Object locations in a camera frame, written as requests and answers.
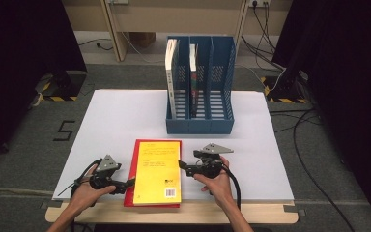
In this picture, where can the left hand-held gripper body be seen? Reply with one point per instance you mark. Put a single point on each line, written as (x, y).
(104, 180)

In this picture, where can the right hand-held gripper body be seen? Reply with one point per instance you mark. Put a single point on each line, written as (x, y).
(207, 166)

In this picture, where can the red book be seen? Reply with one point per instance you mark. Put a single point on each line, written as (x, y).
(128, 198)

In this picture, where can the yellow book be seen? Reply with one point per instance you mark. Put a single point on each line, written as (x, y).
(156, 180)

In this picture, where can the blue file rack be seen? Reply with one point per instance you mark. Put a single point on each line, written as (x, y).
(199, 127)

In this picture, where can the blue illustrated cover book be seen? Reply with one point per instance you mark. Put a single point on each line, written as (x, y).
(193, 83)

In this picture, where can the white book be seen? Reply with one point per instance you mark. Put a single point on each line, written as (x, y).
(170, 80)

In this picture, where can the person's right hand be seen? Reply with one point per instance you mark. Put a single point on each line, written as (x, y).
(220, 188)

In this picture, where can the person's left hand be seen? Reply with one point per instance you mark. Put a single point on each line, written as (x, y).
(83, 196)

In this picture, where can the light wooden table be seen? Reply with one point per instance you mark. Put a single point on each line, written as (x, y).
(174, 214)

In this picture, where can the grey tape piece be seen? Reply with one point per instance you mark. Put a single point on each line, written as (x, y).
(51, 204)
(293, 208)

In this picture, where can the white table cover sheet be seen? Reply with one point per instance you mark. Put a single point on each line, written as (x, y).
(116, 122)

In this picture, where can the black stand base striped tape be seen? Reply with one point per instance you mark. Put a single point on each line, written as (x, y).
(286, 90)
(64, 87)

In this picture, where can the brown box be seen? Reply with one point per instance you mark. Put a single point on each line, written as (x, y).
(141, 38)

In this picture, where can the black curtain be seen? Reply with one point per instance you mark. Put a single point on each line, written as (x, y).
(351, 80)
(13, 80)

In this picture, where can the white wall socket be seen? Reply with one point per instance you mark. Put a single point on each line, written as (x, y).
(261, 2)

